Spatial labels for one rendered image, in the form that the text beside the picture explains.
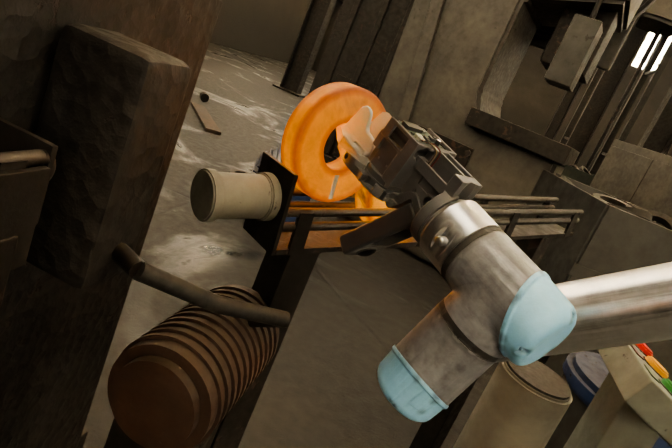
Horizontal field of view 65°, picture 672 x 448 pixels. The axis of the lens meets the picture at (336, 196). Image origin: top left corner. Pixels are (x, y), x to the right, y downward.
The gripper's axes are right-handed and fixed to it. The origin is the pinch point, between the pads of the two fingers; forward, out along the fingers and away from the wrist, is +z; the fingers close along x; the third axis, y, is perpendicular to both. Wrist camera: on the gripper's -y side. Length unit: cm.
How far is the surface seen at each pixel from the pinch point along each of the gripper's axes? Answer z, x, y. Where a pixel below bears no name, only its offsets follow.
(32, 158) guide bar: -10.5, 36.3, -3.4
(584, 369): -27, -81, -30
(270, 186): -4.2, 9.6, -7.4
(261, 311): -13.7, 9.4, -18.6
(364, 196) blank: -3.2, -7.5, -7.6
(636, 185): 85, -377, -24
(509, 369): -26.7, -33.6, -20.5
